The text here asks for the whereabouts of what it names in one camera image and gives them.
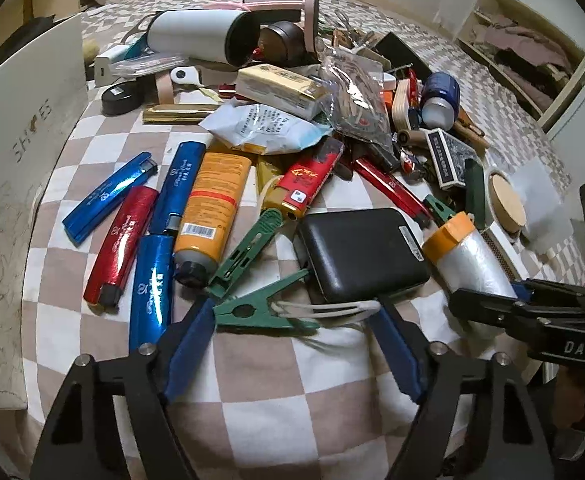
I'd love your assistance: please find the orange tube with barcode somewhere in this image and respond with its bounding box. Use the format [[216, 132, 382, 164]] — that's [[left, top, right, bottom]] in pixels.
[[173, 153, 251, 289]]

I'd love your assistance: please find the cream cardboard box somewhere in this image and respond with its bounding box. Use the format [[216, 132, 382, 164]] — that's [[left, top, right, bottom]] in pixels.
[[235, 64, 329, 122]]

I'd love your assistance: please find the white matchbox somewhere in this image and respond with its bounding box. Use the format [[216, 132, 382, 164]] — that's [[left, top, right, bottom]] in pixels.
[[481, 221, 530, 281]]

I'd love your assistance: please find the clothes shelf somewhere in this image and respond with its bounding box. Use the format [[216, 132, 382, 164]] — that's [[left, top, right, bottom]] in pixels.
[[457, 0, 585, 131]]

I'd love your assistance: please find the red glitter lighter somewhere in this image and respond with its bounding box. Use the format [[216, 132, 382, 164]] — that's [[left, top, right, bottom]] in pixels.
[[83, 185, 159, 311]]

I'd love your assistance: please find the round wooden lid tin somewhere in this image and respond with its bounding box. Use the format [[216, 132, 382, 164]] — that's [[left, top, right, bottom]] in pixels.
[[488, 170, 527, 236]]

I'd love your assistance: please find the white storage box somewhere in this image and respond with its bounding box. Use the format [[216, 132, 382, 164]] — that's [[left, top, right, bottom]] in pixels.
[[0, 16, 87, 410]]

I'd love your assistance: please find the black gift box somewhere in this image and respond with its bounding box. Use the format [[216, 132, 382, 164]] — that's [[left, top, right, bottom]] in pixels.
[[373, 32, 433, 81]]

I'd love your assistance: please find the long red lighter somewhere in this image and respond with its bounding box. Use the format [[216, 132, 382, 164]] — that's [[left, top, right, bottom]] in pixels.
[[351, 157, 434, 230]]

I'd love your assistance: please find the black power bank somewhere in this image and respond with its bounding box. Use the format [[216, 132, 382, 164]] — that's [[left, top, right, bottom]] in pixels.
[[292, 208, 430, 304]]

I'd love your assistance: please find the green plastic clip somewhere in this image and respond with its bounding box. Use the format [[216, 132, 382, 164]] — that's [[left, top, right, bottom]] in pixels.
[[206, 208, 284, 304]]

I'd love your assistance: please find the green clothespin with white loop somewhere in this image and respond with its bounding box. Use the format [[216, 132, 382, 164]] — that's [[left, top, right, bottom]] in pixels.
[[213, 270, 381, 333]]

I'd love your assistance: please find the white cylinder thermos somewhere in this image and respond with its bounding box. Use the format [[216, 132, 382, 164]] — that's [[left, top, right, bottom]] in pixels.
[[146, 9, 261, 67]]

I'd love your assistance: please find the playing cards box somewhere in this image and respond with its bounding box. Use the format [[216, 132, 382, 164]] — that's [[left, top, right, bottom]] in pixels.
[[425, 128, 481, 190]]

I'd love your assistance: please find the clear bag of sticks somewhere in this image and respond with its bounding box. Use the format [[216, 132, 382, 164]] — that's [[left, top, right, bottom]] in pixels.
[[319, 47, 393, 152]]

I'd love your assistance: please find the white wet wipe packet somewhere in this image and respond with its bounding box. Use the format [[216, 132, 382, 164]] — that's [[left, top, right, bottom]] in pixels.
[[199, 100, 332, 155]]

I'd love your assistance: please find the navy blue bottle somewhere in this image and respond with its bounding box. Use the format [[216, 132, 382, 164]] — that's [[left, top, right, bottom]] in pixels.
[[421, 72, 461, 131]]

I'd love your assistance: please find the blue lighter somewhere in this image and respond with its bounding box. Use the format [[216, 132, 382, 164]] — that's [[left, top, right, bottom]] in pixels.
[[62, 152, 157, 246], [148, 141, 207, 236], [129, 234, 174, 352]]

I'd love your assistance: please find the silver roll with orange cap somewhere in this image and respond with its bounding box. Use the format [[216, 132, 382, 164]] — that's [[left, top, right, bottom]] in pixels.
[[421, 210, 519, 340]]

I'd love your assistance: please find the pink stand mirror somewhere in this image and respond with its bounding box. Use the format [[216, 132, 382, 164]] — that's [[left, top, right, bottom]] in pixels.
[[204, 0, 320, 54]]

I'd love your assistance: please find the black round tin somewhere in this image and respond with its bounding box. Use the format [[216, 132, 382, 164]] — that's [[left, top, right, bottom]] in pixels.
[[102, 80, 144, 116]]

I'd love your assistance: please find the dark green lighter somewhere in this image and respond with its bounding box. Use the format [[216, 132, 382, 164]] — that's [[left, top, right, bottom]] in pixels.
[[464, 158, 487, 231]]

